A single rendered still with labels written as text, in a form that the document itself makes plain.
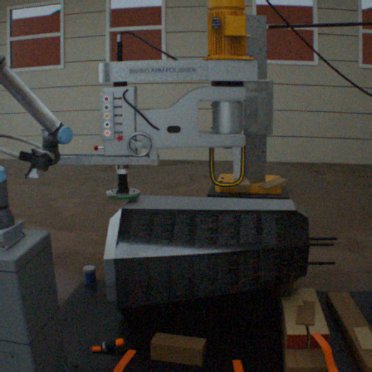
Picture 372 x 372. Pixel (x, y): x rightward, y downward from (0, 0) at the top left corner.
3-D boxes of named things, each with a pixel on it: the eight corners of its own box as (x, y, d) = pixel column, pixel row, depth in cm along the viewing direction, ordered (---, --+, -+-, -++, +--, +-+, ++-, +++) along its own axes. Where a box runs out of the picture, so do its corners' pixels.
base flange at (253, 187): (220, 178, 384) (220, 172, 383) (279, 179, 377) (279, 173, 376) (214, 192, 337) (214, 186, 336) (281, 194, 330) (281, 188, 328)
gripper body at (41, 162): (47, 157, 213) (55, 154, 225) (31, 153, 213) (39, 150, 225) (44, 173, 215) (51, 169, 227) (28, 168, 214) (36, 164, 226)
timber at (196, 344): (150, 359, 251) (149, 342, 248) (157, 348, 262) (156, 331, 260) (202, 366, 244) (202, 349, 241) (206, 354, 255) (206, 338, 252)
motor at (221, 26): (245, 61, 290) (244, 2, 281) (254, 59, 260) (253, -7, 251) (203, 61, 289) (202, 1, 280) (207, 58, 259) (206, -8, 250)
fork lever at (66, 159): (159, 160, 298) (159, 153, 297) (159, 165, 280) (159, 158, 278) (55, 159, 295) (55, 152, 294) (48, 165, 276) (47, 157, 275)
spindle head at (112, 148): (163, 154, 299) (162, 85, 289) (163, 159, 277) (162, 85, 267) (108, 155, 297) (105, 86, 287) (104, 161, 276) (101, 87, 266)
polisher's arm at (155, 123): (240, 159, 301) (240, 84, 290) (246, 165, 279) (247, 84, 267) (127, 160, 298) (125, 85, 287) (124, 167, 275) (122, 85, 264)
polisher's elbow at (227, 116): (217, 129, 298) (217, 100, 294) (245, 131, 292) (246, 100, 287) (208, 133, 281) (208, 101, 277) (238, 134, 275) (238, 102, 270)
